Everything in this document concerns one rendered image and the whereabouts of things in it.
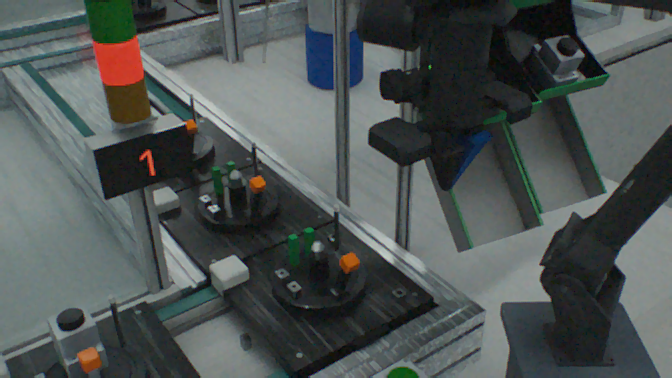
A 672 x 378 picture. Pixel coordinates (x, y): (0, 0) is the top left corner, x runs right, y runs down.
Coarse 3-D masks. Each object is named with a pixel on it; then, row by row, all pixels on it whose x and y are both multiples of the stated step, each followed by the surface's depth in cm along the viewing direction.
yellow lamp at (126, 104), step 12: (108, 84) 83; (132, 84) 83; (144, 84) 85; (108, 96) 84; (120, 96) 83; (132, 96) 84; (144, 96) 85; (108, 108) 85; (120, 108) 84; (132, 108) 84; (144, 108) 85; (120, 120) 85; (132, 120) 85
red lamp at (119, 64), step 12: (96, 48) 81; (108, 48) 80; (120, 48) 80; (132, 48) 81; (108, 60) 81; (120, 60) 81; (132, 60) 82; (108, 72) 82; (120, 72) 82; (132, 72) 82; (120, 84) 82
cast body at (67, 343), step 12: (60, 312) 81; (72, 312) 81; (84, 312) 83; (48, 324) 82; (60, 324) 80; (72, 324) 80; (84, 324) 81; (60, 336) 80; (72, 336) 80; (84, 336) 81; (96, 336) 82; (60, 348) 80; (72, 348) 81; (84, 348) 82; (96, 348) 82; (72, 360) 81; (72, 372) 81; (84, 372) 82
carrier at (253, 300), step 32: (256, 256) 110; (288, 256) 106; (320, 256) 99; (224, 288) 103; (256, 288) 103; (288, 288) 98; (320, 288) 100; (352, 288) 100; (384, 288) 103; (416, 288) 102; (256, 320) 97; (288, 320) 97; (320, 320) 97; (352, 320) 97; (384, 320) 97; (288, 352) 92; (320, 352) 92
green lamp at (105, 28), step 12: (84, 0) 78; (108, 0) 78; (120, 0) 78; (96, 12) 78; (108, 12) 78; (120, 12) 78; (96, 24) 79; (108, 24) 79; (120, 24) 79; (132, 24) 81; (96, 36) 80; (108, 36) 79; (120, 36) 80; (132, 36) 81
